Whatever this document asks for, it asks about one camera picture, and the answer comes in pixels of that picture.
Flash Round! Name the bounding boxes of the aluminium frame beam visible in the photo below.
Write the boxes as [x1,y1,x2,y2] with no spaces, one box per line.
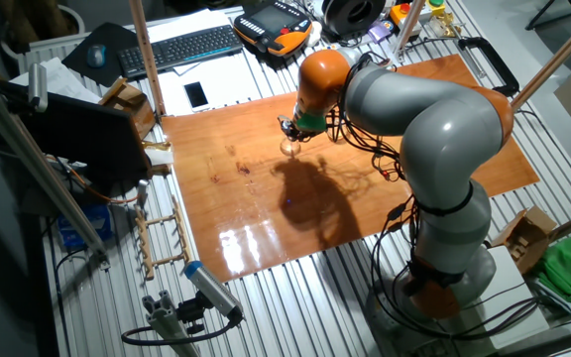
[0,68,113,272]

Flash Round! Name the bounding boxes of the small purple device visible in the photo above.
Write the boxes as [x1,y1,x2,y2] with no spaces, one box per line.
[367,19,395,45]

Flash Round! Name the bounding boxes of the wooden box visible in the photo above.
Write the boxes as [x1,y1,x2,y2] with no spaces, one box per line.
[97,76,158,143]

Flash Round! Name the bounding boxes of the black carry handle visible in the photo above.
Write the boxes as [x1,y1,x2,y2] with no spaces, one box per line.
[456,35,520,96]

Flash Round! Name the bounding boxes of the white rounded toy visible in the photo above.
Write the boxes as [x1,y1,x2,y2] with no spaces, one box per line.
[306,20,324,49]

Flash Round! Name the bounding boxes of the silver camera blue end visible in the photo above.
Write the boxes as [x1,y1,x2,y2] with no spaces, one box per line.
[183,260,245,322]

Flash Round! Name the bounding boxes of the orange emergency stop box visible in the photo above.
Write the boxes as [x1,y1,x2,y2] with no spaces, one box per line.
[389,2,421,30]

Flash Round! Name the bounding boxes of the white smartphone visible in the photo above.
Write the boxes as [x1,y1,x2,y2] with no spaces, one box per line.
[182,80,212,113]

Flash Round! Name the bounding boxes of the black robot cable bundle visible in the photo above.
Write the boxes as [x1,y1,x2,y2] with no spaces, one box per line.
[324,52,552,341]

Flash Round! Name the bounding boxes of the black keyboard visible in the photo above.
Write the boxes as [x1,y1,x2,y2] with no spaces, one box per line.
[116,24,245,80]

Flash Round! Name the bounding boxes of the black camera cable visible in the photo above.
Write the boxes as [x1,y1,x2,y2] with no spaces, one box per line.
[120,316,241,347]

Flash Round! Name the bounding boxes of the black office chair base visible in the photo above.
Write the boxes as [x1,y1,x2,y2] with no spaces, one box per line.
[524,0,571,32]

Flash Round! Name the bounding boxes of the small grey metal clamp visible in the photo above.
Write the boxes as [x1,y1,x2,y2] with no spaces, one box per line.
[136,178,151,208]

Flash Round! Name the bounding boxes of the silver camera bar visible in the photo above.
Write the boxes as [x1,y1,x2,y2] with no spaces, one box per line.
[27,62,50,114]

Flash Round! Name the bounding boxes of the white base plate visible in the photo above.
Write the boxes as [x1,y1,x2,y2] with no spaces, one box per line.
[438,246,550,351]

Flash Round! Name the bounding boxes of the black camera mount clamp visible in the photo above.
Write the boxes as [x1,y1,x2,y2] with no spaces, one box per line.
[175,292,213,336]

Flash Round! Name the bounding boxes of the blue box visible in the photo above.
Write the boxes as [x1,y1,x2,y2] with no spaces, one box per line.
[57,202,116,252]

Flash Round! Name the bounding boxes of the black filament spool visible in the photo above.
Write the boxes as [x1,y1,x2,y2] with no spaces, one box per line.
[321,0,389,40]

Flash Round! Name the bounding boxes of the wooden rack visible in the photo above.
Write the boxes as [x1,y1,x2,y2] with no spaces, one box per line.
[134,195,192,282]

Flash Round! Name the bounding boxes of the white paper sheet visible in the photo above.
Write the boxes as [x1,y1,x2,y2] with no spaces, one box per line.
[10,57,103,105]
[158,55,263,118]
[145,8,240,45]

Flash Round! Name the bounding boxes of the white and gold packet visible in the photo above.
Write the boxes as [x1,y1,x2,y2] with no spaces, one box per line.
[140,140,175,169]

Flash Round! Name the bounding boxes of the black flat panel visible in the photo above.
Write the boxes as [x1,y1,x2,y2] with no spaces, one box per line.
[0,79,154,198]

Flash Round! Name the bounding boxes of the cardboard box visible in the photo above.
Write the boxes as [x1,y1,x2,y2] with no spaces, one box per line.
[491,205,559,277]

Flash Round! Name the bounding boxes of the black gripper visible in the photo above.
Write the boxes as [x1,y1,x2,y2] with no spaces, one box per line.
[277,115,326,145]

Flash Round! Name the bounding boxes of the wooden board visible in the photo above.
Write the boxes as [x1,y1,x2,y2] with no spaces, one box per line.
[160,53,541,284]

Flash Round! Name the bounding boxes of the brass metal fitting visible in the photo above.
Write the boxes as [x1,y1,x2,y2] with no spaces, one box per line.
[428,12,458,40]

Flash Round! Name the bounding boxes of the yellow box green button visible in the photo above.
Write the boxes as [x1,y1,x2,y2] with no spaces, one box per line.
[426,0,448,19]

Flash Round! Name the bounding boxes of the blue computer mouse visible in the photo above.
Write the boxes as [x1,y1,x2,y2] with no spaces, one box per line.
[85,43,108,69]

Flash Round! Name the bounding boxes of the aluminium profile post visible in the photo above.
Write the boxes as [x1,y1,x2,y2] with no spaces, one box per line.
[141,290,201,357]

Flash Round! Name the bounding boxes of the orange black teach pendant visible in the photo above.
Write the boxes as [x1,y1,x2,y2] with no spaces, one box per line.
[233,0,314,59]

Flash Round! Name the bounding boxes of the black mouse pad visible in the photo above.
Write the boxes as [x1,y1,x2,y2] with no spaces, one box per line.
[60,22,141,88]

